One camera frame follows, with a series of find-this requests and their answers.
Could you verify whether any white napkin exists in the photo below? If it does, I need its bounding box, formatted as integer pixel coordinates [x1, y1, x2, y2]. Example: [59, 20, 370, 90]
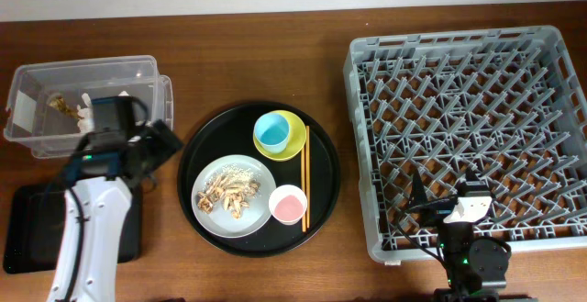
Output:
[77, 91, 134, 133]

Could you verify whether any brown snack wrapper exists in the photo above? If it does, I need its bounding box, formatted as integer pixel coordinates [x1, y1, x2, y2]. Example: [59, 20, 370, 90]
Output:
[48, 95, 82, 119]

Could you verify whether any pink cup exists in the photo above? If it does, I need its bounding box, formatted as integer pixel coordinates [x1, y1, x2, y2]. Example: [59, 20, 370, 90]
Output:
[269, 185, 304, 225]

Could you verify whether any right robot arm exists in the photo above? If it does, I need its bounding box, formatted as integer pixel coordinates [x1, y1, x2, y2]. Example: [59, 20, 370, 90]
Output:
[405, 169, 512, 302]

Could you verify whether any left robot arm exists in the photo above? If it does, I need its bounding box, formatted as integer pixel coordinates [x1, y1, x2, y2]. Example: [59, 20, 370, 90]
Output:
[47, 120, 183, 301]

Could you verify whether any grey dishwasher rack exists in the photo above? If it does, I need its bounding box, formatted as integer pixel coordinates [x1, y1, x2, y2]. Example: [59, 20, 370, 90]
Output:
[343, 26, 586, 265]

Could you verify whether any black round tray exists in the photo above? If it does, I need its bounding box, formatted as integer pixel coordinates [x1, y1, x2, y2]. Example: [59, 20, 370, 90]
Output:
[177, 102, 341, 258]

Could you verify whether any food scraps pile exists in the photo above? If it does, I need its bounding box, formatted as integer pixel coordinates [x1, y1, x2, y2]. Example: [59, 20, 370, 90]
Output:
[194, 165, 260, 219]

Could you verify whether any grey plate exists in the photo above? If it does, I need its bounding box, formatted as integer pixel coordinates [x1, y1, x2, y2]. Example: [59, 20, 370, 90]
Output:
[191, 155, 276, 239]

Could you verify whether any blue cup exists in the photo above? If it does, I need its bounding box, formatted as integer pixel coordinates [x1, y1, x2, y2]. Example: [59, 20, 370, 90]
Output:
[253, 112, 291, 154]

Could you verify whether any left wooden chopstick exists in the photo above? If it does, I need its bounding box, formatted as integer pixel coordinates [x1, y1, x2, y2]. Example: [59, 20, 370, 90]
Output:
[300, 145, 307, 233]

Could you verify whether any wooden chopstick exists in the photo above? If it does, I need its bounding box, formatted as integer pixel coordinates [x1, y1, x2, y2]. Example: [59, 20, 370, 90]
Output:
[300, 145, 307, 233]
[305, 126, 311, 231]

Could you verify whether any clear plastic bin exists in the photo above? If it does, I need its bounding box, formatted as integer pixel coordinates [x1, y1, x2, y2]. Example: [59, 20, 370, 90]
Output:
[3, 55, 173, 159]

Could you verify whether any right wooden chopstick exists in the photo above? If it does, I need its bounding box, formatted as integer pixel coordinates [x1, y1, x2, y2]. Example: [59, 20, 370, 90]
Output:
[305, 126, 311, 231]

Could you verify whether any yellow bowl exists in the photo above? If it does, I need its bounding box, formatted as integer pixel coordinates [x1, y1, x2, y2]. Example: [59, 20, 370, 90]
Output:
[253, 110, 306, 162]

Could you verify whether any black rectangular tray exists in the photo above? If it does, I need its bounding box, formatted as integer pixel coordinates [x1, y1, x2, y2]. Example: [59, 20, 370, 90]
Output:
[3, 185, 142, 274]

